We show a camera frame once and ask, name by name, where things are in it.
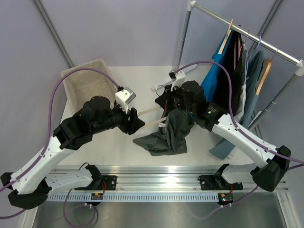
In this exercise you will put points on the pink hanger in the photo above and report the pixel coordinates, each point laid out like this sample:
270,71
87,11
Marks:
237,52

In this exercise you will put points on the aluminium mounting rail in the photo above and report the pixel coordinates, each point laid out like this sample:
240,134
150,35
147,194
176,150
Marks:
152,175

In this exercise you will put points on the wicker basket with liner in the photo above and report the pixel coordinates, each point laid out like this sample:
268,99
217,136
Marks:
81,86

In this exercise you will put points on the dark grey t shirt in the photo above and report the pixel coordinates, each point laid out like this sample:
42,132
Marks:
170,139

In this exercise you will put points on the metal clothes rack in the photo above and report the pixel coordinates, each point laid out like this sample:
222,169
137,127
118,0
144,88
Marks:
191,4

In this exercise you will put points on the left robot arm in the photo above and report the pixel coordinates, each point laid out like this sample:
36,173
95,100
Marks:
96,116

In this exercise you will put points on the blue t shirt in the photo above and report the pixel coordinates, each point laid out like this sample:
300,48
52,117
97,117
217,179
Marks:
209,83

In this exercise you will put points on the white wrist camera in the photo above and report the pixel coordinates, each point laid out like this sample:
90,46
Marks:
123,97
177,78

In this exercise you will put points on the teal grey t shirt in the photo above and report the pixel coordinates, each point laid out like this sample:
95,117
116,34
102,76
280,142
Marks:
224,148

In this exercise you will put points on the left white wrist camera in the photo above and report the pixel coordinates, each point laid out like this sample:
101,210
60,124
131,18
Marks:
123,97

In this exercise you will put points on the brown wooden hanger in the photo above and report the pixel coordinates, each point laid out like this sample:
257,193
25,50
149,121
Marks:
264,73

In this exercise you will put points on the white garment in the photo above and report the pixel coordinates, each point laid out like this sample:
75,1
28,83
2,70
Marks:
241,104

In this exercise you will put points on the black t shirt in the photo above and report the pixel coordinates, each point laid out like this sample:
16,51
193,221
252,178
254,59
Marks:
237,77

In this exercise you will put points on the blue wire hanger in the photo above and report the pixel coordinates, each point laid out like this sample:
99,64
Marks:
255,48

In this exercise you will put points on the white slotted cable duct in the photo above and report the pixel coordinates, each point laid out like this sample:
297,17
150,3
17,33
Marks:
135,197

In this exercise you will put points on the cream plastic hanger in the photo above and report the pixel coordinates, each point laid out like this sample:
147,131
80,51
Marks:
148,110

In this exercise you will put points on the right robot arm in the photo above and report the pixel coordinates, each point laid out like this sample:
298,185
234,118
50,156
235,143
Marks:
269,162

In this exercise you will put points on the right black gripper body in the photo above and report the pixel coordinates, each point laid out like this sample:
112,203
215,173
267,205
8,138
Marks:
178,99

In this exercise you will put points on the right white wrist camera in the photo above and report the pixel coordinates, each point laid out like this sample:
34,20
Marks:
177,78

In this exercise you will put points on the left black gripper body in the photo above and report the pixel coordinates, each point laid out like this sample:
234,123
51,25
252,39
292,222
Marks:
122,121

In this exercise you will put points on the light wooden hanger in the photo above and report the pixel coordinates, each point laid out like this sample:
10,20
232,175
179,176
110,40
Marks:
225,38

